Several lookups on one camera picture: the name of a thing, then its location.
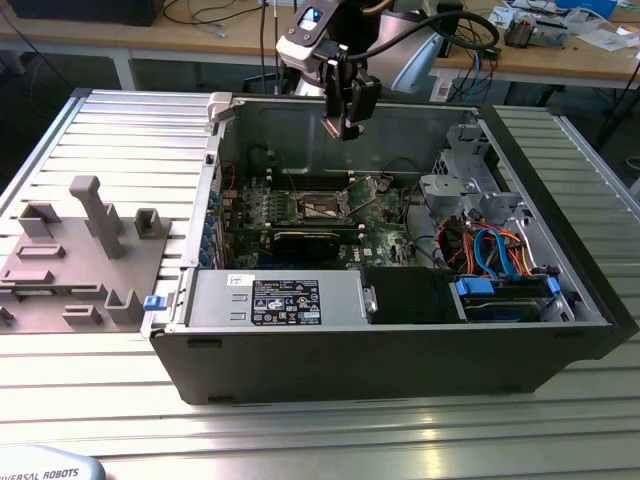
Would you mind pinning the large white wrist camera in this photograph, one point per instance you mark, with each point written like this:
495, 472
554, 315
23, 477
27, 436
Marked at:
295, 50

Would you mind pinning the wooden desk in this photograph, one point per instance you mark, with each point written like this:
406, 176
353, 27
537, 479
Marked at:
200, 42

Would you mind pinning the grey plastic parts rack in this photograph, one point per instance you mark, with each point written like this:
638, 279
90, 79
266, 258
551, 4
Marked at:
75, 250

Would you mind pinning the blue plastic latch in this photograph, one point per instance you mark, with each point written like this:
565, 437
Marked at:
153, 302

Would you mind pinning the black graphics card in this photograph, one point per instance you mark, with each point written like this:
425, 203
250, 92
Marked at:
305, 245

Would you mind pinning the silver CPU plate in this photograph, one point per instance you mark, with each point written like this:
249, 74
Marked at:
331, 127

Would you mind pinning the grey electronic device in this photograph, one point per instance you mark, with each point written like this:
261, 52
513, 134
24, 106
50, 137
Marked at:
550, 35

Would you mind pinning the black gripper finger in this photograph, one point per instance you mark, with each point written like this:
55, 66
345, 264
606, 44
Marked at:
334, 97
364, 102

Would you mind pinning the black plastic shroud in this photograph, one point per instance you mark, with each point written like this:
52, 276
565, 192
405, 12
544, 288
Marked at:
405, 295

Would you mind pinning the black PC case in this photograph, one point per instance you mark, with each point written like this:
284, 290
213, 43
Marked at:
350, 365

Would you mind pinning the small black device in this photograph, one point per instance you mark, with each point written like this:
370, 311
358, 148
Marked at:
491, 51

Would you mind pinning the grey power supply unit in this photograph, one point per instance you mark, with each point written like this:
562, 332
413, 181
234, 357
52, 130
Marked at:
220, 300

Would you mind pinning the black equipment box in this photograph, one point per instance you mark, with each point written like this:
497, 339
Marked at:
85, 12

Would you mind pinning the grey metal drive cage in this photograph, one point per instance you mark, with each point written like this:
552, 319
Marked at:
445, 190

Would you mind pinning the blue cardboard box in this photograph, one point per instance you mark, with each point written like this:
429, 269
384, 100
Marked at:
585, 6

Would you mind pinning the green motherboard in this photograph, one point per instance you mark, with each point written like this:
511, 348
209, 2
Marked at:
385, 220

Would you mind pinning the hard disk in blue carrier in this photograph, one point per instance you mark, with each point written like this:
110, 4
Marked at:
472, 289

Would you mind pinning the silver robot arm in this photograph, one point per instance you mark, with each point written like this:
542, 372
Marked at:
410, 55

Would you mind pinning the thin metal locking lever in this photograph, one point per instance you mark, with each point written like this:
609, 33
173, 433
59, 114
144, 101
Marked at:
293, 182

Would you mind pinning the pale grey case latch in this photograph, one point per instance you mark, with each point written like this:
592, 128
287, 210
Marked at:
220, 105

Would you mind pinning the CPU socket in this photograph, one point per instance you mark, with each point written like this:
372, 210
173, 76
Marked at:
320, 207

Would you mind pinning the metal cooler heatsink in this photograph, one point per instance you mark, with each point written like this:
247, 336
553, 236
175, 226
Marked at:
520, 32

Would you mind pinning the pale blue teach pendant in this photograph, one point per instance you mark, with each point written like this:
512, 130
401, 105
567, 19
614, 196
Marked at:
50, 472

